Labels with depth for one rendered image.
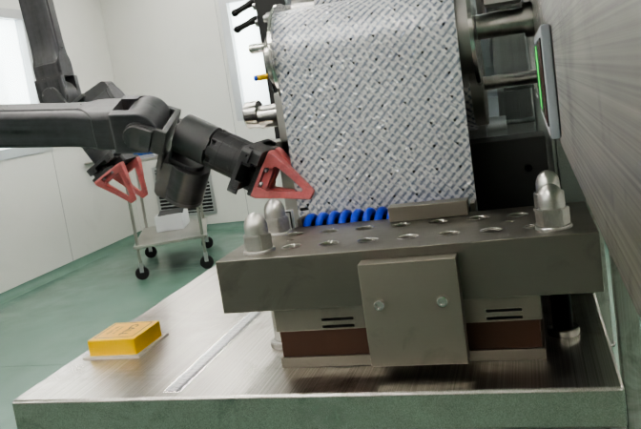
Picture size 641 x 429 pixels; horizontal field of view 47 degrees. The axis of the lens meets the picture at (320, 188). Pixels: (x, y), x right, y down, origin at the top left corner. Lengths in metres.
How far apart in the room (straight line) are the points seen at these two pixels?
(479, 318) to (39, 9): 1.06
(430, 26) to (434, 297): 0.35
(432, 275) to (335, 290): 0.11
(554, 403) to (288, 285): 0.29
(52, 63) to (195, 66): 5.67
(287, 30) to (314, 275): 0.35
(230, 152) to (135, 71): 6.47
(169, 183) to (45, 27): 0.57
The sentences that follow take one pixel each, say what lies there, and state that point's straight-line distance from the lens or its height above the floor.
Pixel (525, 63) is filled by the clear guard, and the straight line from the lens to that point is 1.96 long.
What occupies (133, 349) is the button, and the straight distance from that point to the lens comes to 0.99.
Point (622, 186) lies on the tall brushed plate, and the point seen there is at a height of 1.17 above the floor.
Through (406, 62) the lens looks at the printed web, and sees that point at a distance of 0.93.
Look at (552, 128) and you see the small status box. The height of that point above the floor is 1.16.
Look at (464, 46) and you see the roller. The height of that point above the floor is 1.23.
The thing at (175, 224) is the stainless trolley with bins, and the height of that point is 0.31.
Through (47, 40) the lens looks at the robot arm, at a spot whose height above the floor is 1.37.
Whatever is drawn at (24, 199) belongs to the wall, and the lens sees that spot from 6.21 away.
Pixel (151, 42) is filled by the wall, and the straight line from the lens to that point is 7.35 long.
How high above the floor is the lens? 1.20
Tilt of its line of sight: 8 degrees down
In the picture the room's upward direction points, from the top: 8 degrees counter-clockwise
